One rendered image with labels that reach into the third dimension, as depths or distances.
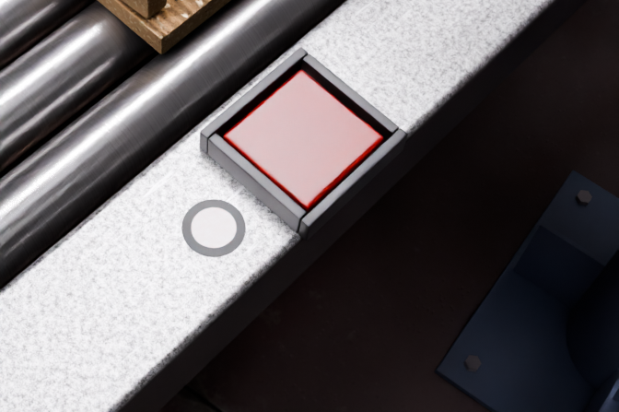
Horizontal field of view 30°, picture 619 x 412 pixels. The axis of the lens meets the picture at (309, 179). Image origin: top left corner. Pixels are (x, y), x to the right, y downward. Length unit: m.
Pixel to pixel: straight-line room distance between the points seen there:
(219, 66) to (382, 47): 0.09
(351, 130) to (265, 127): 0.04
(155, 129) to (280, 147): 0.07
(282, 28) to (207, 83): 0.06
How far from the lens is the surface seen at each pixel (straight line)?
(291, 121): 0.59
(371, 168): 0.58
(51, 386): 0.55
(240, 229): 0.58
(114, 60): 0.64
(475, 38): 0.66
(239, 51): 0.63
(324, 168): 0.58
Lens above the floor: 1.44
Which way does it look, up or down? 61 degrees down
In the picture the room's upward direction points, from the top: 11 degrees clockwise
